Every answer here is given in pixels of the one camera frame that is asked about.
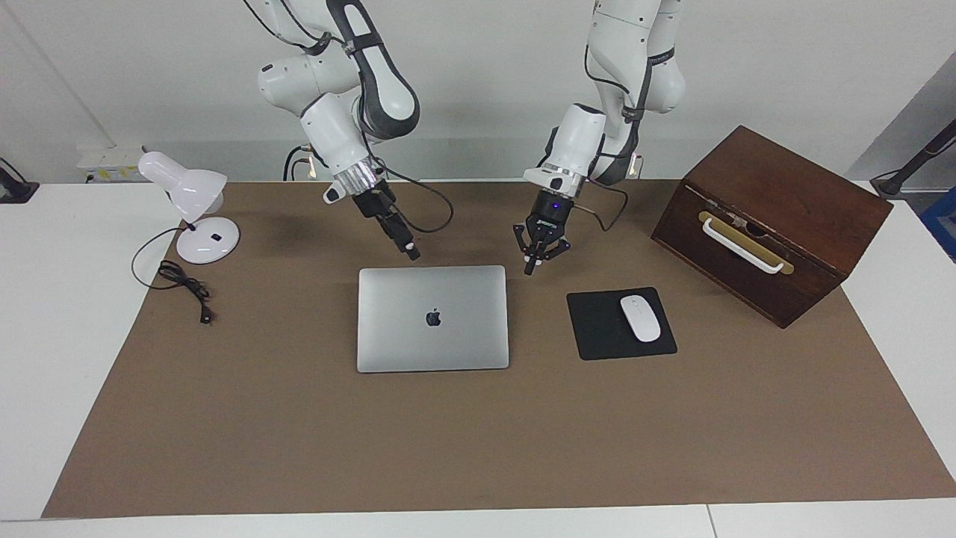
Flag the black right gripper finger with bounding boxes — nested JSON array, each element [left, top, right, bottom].
[[379, 217, 414, 262], [390, 213, 420, 259]]

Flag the silver laptop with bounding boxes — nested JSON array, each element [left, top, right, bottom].
[[356, 265, 511, 374]]

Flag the black mouse pad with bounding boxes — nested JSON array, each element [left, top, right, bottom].
[[566, 287, 678, 362]]

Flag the white computer mouse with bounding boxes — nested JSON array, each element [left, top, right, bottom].
[[620, 295, 662, 344]]

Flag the white desk lamp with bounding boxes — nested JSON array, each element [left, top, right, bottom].
[[137, 151, 241, 265]]

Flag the brown table mat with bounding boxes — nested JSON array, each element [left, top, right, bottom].
[[41, 179, 956, 519]]

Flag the dark wooden box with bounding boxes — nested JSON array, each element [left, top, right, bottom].
[[651, 125, 894, 330]]

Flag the black angled stand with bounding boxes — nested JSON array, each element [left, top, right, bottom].
[[870, 120, 956, 200]]

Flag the black stand base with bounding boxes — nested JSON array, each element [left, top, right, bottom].
[[0, 158, 40, 204]]

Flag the blue crate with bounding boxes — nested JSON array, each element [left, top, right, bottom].
[[920, 187, 956, 264]]

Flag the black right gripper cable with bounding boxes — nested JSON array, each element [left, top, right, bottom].
[[372, 158, 455, 235]]

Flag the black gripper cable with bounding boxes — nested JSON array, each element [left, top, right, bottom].
[[574, 179, 630, 233], [372, 158, 455, 235]]

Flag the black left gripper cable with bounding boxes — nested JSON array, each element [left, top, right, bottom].
[[574, 179, 630, 233]]

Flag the black right arm base cable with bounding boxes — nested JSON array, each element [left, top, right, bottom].
[[282, 146, 316, 182]]

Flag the brass handle plate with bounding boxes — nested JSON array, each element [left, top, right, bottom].
[[698, 211, 795, 276]]

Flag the white box handle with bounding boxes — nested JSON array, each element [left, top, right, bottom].
[[702, 217, 786, 274]]

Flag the black lamp power cable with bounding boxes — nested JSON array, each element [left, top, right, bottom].
[[131, 226, 215, 325]]

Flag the white wall power strip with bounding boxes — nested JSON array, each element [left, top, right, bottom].
[[77, 144, 144, 182]]

